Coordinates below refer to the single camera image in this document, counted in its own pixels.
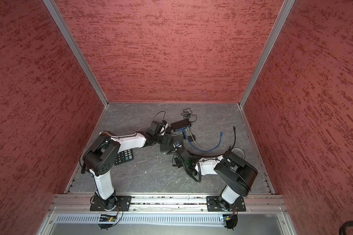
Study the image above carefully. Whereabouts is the black ethernet cable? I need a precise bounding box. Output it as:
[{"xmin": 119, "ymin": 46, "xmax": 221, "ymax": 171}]
[{"xmin": 188, "ymin": 126, "xmax": 237, "ymax": 158}]

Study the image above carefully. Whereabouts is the black network switch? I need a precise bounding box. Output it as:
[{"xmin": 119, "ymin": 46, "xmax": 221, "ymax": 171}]
[
  {"xmin": 171, "ymin": 119, "xmax": 191, "ymax": 132},
  {"xmin": 160, "ymin": 136, "xmax": 184, "ymax": 152}
]

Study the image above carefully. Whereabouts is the blue ethernet cable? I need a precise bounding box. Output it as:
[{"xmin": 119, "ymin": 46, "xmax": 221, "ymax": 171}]
[{"xmin": 180, "ymin": 128, "xmax": 224, "ymax": 153}]

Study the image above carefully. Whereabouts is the black power adapter with cable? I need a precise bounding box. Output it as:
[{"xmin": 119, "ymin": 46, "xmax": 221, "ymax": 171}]
[{"xmin": 180, "ymin": 108, "xmax": 197, "ymax": 141}]

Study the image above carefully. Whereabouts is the grey ethernet cable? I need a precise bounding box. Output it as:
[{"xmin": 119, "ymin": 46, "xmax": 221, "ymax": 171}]
[{"xmin": 186, "ymin": 129, "xmax": 234, "ymax": 152}]

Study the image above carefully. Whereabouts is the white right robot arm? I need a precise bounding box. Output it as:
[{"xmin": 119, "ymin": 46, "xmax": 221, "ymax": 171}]
[{"xmin": 167, "ymin": 147, "xmax": 258, "ymax": 213}]

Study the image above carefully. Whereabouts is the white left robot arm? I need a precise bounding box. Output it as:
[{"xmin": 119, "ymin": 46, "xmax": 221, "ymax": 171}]
[{"xmin": 79, "ymin": 120, "xmax": 173, "ymax": 212}]

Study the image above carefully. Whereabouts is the black calculator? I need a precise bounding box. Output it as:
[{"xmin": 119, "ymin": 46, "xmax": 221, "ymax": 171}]
[{"xmin": 114, "ymin": 149, "xmax": 134, "ymax": 165}]

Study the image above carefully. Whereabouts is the glass jar with brown contents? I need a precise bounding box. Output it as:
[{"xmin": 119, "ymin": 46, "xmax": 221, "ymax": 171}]
[{"xmin": 100, "ymin": 131, "xmax": 112, "ymax": 137}]

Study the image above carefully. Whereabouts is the brown tape roll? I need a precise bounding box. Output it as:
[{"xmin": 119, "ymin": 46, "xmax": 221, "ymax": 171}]
[{"xmin": 231, "ymin": 147, "xmax": 245, "ymax": 159}]

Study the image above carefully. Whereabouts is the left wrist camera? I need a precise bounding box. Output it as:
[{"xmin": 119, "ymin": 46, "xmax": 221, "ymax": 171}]
[{"xmin": 160, "ymin": 120, "xmax": 168, "ymax": 135}]

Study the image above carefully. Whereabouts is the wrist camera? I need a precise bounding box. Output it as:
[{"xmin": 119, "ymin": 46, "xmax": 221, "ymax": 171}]
[
  {"xmin": 173, "ymin": 141, "xmax": 182, "ymax": 148},
  {"xmin": 160, "ymin": 120, "xmax": 168, "ymax": 135}
]

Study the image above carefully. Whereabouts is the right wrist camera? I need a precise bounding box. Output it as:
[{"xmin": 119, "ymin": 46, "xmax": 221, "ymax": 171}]
[{"xmin": 173, "ymin": 141, "xmax": 182, "ymax": 148}]

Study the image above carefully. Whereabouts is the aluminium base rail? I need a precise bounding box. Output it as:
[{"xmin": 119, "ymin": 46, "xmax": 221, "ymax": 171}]
[{"xmin": 48, "ymin": 193, "xmax": 289, "ymax": 214}]

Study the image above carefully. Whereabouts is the aluminium left corner post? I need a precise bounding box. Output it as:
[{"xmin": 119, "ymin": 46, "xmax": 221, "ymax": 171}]
[{"xmin": 43, "ymin": 0, "xmax": 109, "ymax": 108}]

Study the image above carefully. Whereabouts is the aluminium corner post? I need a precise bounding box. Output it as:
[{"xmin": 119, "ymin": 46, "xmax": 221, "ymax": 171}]
[
  {"xmin": 239, "ymin": 0, "xmax": 295, "ymax": 109},
  {"xmin": 43, "ymin": 0, "xmax": 109, "ymax": 108}
]

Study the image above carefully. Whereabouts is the black cable bottom right corner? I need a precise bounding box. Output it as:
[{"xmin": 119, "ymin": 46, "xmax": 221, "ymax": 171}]
[{"xmin": 339, "ymin": 220, "xmax": 353, "ymax": 235}]

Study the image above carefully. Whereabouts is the aluminium right corner post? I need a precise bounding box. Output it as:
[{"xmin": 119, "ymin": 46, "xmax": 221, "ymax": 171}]
[{"xmin": 239, "ymin": 0, "xmax": 295, "ymax": 109}]

